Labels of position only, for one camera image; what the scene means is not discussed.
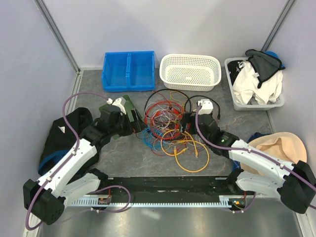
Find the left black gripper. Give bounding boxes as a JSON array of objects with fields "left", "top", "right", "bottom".
[{"left": 110, "top": 108, "right": 147, "bottom": 137}]

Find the yellow ethernet cable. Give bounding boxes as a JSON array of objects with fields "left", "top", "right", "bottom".
[
  {"left": 160, "top": 129, "right": 210, "bottom": 173},
  {"left": 161, "top": 130, "right": 191, "bottom": 157}
]

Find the yellow thin wire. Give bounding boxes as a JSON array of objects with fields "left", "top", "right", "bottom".
[{"left": 162, "top": 90, "right": 191, "bottom": 112}]

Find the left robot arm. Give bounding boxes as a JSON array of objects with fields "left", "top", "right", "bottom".
[{"left": 23, "top": 100, "right": 147, "bottom": 225}]

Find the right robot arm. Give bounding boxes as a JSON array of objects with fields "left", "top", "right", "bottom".
[{"left": 181, "top": 112, "right": 316, "bottom": 214}]

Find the green plastic tray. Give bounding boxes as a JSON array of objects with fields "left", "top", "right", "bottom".
[{"left": 99, "top": 95, "right": 146, "bottom": 126}]

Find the blue divided plastic bin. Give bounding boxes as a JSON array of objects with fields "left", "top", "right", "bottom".
[{"left": 101, "top": 51, "right": 155, "bottom": 92}]

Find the grey plastic laundry tub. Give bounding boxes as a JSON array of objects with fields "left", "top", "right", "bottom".
[{"left": 224, "top": 57, "right": 285, "bottom": 111}]

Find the black jacket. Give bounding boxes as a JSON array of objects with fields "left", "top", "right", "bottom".
[{"left": 38, "top": 107, "right": 93, "bottom": 176}]

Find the white perforated plastic basket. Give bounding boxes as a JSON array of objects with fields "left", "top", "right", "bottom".
[{"left": 159, "top": 54, "right": 222, "bottom": 91}]

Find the white cloth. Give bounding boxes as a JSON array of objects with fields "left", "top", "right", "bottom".
[{"left": 231, "top": 60, "right": 283, "bottom": 105}]

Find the dark grey cloth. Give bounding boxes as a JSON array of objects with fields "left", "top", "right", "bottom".
[{"left": 245, "top": 49, "right": 283, "bottom": 89}]

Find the beige sun hat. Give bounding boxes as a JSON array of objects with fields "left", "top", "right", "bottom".
[{"left": 248, "top": 132, "right": 307, "bottom": 164}]

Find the blue cap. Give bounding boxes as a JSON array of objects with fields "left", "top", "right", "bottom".
[{"left": 264, "top": 51, "right": 286, "bottom": 69}]

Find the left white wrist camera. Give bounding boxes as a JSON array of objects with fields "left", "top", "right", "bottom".
[{"left": 107, "top": 97, "right": 126, "bottom": 115}]

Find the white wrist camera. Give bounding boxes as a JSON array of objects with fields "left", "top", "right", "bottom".
[
  {"left": 107, "top": 97, "right": 126, "bottom": 115},
  {"left": 197, "top": 99, "right": 213, "bottom": 115}
]

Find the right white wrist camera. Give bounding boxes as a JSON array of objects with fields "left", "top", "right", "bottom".
[{"left": 197, "top": 99, "right": 213, "bottom": 115}]

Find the black usb cable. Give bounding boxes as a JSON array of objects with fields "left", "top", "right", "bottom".
[{"left": 184, "top": 95, "right": 221, "bottom": 120}]

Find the blue thin wire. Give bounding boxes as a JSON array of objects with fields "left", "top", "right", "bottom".
[{"left": 138, "top": 127, "right": 163, "bottom": 150}]

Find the white thin wire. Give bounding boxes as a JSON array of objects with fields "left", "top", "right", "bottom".
[{"left": 150, "top": 108, "right": 181, "bottom": 131}]

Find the red thin wire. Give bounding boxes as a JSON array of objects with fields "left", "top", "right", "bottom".
[{"left": 144, "top": 98, "right": 188, "bottom": 158}]

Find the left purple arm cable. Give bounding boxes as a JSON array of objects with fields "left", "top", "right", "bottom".
[{"left": 26, "top": 92, "right": 111, "bottom": 232}]

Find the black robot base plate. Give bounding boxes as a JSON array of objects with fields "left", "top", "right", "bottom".
[{"left": 98, "top": 176, "right": 244, "bottom": 204}]

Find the slotted grey cable duct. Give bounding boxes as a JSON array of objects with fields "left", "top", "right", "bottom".
[{"left": 69, "top": 195, "right": 237, "bottom": 208}]

